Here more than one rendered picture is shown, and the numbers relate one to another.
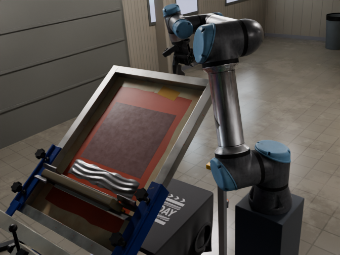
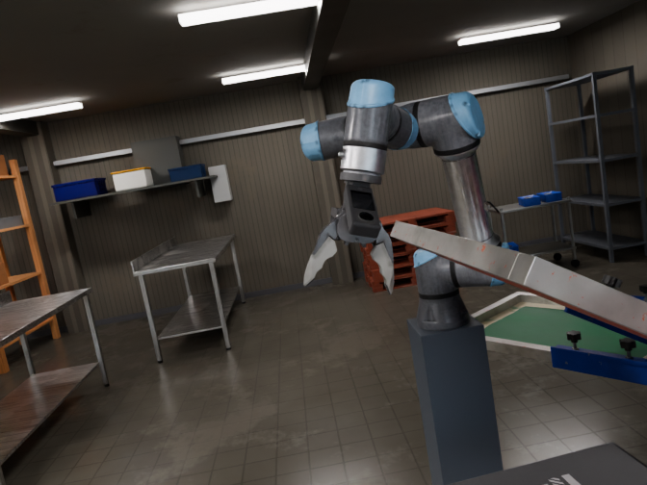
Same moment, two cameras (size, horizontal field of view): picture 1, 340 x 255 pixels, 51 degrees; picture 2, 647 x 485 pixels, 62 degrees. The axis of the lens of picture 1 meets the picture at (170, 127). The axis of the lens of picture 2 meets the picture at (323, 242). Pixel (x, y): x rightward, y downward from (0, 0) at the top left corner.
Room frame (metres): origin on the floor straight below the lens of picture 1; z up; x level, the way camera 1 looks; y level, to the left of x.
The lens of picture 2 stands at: (2.34, 0.51, 1.71)
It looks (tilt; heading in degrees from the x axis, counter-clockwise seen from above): 8 degrees down; 224
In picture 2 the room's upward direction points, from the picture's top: 10 degrees counter-clockwise
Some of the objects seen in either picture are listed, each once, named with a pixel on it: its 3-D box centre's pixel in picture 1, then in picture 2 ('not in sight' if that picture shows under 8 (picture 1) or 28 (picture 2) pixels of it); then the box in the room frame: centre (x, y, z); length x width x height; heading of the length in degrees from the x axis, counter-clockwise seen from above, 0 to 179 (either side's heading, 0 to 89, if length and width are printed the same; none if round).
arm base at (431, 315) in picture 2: (270, 189); (440, 305); (1.03, -0.34, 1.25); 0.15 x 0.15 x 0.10
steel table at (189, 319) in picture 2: not in sight; (199, 285); (-1.19, -5.13, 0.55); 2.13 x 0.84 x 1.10; 47
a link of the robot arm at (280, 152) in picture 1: (270, 162); (437, 267); (1.03, -0.33, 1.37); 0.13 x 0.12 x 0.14; 104
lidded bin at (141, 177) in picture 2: not in sight; (133, 179); (-1.25, -6.28, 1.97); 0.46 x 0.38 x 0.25; 137
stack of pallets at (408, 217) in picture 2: not in sight; (406, 247); (-3.61, -3.74, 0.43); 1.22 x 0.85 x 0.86; 137
